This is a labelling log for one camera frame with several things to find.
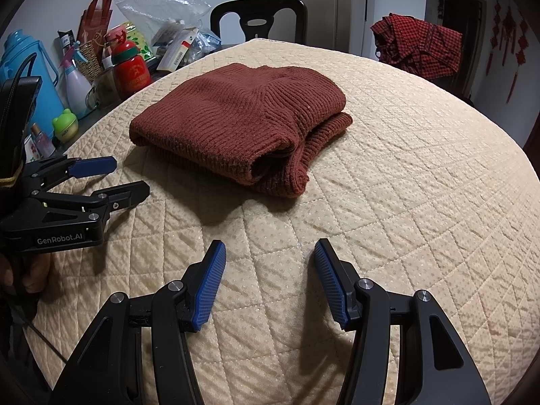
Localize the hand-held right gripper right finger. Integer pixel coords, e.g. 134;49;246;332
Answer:
314;238;492;405

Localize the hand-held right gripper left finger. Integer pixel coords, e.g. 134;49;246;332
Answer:
51;240;227;405

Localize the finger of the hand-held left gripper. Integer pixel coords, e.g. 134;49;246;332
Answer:
25;156;118;190
31;181;150;220

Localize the rust brown knit sweater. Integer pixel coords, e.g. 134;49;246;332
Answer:
129;62;353;198

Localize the person's left hand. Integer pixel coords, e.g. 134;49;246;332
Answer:
0;252;53;295

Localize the green frog cup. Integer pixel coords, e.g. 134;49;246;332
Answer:
53;109;79;143

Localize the small perfume bottle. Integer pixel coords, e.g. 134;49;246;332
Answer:
30;123;56;159

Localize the glass jar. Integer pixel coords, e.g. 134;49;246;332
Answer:
86;74;121;110

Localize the white spray bottle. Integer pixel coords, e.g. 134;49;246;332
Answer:
59;42;93;119

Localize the beige quilted table cover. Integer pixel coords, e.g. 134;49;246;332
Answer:
25;38;534;405

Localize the red reindeer bottle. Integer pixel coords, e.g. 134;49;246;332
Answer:
105;25;153;101

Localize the wicker basket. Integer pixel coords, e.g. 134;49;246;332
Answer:
74;41;112;83

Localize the blue thermos jug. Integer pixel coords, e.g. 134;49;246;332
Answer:
0;29;60;140

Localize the green patterned packet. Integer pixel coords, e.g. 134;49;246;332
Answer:
122;21;155;64

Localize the white box with red label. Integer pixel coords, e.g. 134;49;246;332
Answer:
157;29;199;72

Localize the red gift bag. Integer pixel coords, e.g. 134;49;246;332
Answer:
77;0;114;45

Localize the clear plastic bag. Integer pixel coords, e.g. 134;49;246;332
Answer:
115;0;214;72

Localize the black dining chair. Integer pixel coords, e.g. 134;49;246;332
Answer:
210;0;308;45

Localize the red plaid shirt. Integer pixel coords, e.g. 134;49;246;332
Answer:
370;12;463;80

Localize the dark doorway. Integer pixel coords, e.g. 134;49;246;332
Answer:
436;0;486;98

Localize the black cable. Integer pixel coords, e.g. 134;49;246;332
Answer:
8;301;68;364

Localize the long red knot wall hanging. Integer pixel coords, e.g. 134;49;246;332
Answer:
506;21;531;104

